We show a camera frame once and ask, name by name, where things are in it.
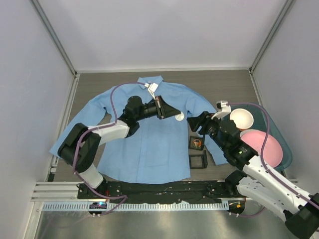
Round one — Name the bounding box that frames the orange painted round brooch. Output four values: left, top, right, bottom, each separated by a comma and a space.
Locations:
192, 139, 202, 148

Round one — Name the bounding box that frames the blue button-up shirt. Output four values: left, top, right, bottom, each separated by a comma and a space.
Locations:
50, 76, 215, 184

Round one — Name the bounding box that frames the pink blossom round brooch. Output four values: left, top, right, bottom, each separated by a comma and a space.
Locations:
174, 112, 184, 121

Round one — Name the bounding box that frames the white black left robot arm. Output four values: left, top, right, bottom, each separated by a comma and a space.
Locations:
57, 96, 182, 190

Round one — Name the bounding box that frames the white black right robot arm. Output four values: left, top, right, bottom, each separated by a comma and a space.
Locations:
187, 112, 319, 239

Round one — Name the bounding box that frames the white bowl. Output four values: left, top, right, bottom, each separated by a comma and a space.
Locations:
229, 108, 254, 130

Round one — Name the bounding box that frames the teal plastic bin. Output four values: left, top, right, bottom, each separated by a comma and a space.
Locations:
224, 103, 293, 171

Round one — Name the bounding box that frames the pink plate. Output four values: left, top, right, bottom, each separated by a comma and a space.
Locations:
240, 129, 283, 168

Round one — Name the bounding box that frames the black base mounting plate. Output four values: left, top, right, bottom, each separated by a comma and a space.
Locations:
77, 181, 250, 203

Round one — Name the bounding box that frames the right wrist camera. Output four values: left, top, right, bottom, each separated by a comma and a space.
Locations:
212, 100, 232, 119

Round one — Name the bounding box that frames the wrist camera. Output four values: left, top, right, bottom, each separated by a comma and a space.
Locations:
212, 100, 232, 119
144, 82, 159, 100

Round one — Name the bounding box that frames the black square frame upper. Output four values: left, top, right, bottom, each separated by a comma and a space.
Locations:
188, 136, 205, 151

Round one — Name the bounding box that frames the black square frame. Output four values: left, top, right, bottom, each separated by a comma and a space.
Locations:
188, 136, 205, 151
189, 150, 208, 169

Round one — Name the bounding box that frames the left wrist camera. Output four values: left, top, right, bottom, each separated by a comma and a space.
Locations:
144, 82, 159, 100

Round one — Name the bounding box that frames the black square frame lower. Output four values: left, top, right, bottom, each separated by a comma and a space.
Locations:
189, 150, 208, 169

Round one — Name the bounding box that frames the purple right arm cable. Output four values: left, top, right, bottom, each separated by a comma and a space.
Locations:
228, 102, 319, 219

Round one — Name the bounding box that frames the white slotted cable duct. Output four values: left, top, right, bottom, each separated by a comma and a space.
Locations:
42, 201, 229, 212

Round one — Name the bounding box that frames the aluminium frame rail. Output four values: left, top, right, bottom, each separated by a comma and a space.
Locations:
31, 180, 242, 204

